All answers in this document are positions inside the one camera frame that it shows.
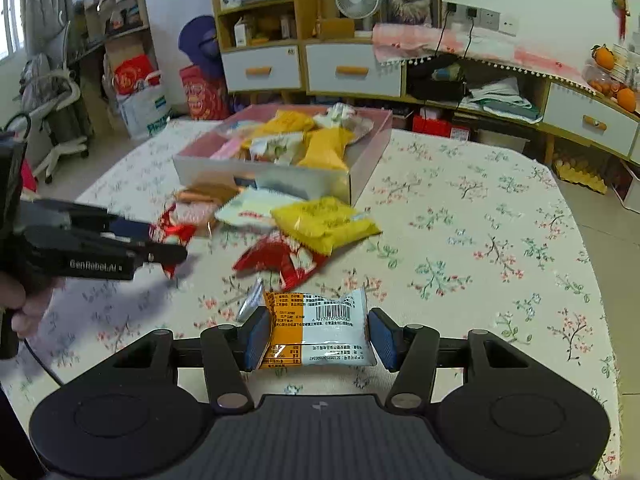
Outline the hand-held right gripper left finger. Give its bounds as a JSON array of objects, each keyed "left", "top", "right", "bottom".
[{"left": 112, "top": 306, "right": 273, "bottom": 409}]

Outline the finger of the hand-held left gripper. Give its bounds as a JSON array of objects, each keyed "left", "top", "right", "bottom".
[
  {"left": 20, "top": 199, "right": 151, "bottom": 241},
  {"left": 30, "top": 232, "right": 188, "bottom": 267}
]

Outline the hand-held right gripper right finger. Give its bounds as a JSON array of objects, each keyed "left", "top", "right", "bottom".
[{"left": 369, "top": 307, "right": 531, "bottom": 409}]

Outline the red snack packet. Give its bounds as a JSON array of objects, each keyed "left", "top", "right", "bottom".
[
  {"left": 232, "top": 234, "right": 331, "bottom": 288},
  {"left": 150, "top": 201, "right": 201, "bottom": 279}
]

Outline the orange white snack packet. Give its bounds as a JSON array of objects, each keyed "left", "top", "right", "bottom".
[{"left": 235, "top": 276, "right": 378, "bottom": 372}]

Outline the white pale green snack packet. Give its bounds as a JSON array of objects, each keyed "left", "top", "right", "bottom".
[{"left": 215, "top": 187, "right": 301, "bottom": 228}]

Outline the yellow snack packet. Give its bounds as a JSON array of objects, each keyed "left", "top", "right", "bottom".
[{"left": 270, "top": 196, "right": 382, "bottom": 257}]

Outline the pink snack packet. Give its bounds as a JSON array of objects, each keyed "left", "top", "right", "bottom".
[{"left": 210, "top": 137, "right": 246, "bottom": 161}]

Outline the pink cardboard box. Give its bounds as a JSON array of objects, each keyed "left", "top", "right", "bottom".
[{"left": 172, "top": 105, "right": 393, "bottom": 207}]

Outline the clear white candy packet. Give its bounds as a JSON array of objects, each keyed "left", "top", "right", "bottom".
[{"left": 220, "top": 120, "right": 261, "bottom": 138}]

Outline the white nut snack packet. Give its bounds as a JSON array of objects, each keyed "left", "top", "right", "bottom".
[
  {"left": 315, "top": 102, "right": 373, "bottom": 141},
  {"left": 250, "top": 132, "right": 306, "bottom": 166}
]

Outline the person's left hand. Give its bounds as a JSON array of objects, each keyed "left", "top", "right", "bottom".
[{"left": 2, "top": 276, "right": 66, "bottom": 341}]

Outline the white chair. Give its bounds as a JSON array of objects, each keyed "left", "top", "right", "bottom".
[{"left": 20, "top": 20, "right": 96, "bottom": 183}]

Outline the white plastic bag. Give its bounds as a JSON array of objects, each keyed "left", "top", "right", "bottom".
[{"left": 117, "top": 72, "right": 171, "bottom": 140}]

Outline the floral tablecloth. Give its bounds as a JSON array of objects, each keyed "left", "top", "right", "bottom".
[{"left": 0, "top": 127, "right": 623, "bottom": 480}]

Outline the red paper bag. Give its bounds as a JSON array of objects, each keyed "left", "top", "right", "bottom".
[{"left": 114, "top": 55, "right": 158, "bottom": 95}]

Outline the red printed gift bag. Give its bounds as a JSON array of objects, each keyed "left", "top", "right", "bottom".
[{"left": 179, "top": 65, "right": 231, "bottom": 121}]

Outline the grey curtain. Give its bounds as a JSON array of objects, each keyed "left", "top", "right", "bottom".
[{"left": 22, "top": 0, "right": 76, "bottom": 56}]

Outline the wooden bookshelf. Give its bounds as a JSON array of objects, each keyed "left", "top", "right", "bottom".
[{"left": 72, "top": 0, "right": 153, "bottom": 96}]

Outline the white drawer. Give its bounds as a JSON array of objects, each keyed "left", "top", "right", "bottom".
[
  {"left": 221, "top": 45, "right": 302, "bottom": 93},
  {"left": 305, "top": 42, "right": 403, "bottom": 97},
  {"left": 542, "top": 82, "right": 640, "bottom": 158}
]

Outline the yellow egg tray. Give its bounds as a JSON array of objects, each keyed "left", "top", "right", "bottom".
[{"left": 552, "top": 160, "right": 608, "bottom": 193}]

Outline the black box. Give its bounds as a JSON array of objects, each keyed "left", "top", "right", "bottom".
[{"left": 407, "top": 55, "right": 468, "bottom": 101}]

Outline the stack of papers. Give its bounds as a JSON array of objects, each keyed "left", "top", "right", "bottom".
[{"left": 460, "top": 77, "right": 543, "bottom": 123}]

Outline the white carton box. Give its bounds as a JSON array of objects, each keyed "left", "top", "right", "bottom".
[{"left": 612, "top": 160, "right": 640, "bottom": 211}]

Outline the yellow wooden cabinet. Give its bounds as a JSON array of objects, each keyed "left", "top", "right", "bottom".
[{"left": 210, "top": 0, "right": 640, "bottom": 166}]

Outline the pink patterned cloth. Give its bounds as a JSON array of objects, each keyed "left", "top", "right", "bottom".
[{"left": 372, "top": 22, "right": 591, "bottom": 86}]

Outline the bag of small oranges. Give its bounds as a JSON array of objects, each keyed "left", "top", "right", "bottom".
[{"left": 587, "top": 65, "right": 621, "bottom": 96}]

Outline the red hanging ornament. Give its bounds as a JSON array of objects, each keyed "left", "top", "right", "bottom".
[{"left": 612, "top": 0, "right": 631, "bottom": 38}]

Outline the black power cable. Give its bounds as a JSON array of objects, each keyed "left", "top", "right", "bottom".
[
  {"left": 434, "top": 7, "right": 452, "bottom": 56},
  {"left": 462, "top": 15, "right": 477, "bottom": 57}
]

